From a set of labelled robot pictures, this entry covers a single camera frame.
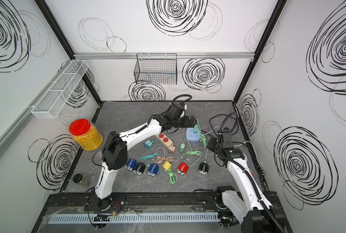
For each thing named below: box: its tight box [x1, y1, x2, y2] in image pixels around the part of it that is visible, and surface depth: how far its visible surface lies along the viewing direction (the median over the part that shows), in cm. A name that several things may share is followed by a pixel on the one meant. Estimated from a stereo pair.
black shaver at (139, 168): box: [132, 162, 146, 176], surface depth 84 cm
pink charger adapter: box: [167, 145, 176, 154], surface depth 93 cm
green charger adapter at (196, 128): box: [193, 124, 199, 134], surface depth 98 cm
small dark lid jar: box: [72, 173, 91, 188], surface depth 77 cm
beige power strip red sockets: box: [155, 132, 173, 148], surface depth 96 cm
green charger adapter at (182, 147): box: [179, 142, 186, 153], surface depth 93 cm
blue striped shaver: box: [147, 163, 159, 177], surface depth 84 cm
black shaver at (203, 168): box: [197, 162, 209, 176], surface depth 84 cm
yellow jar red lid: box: [69, 118, 104, 151], surface depth 86 cm
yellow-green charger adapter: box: [162, 160, 173, 171], surface depth 85 cm
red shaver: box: [176, 162, 189, 176], surface depth 84 cm
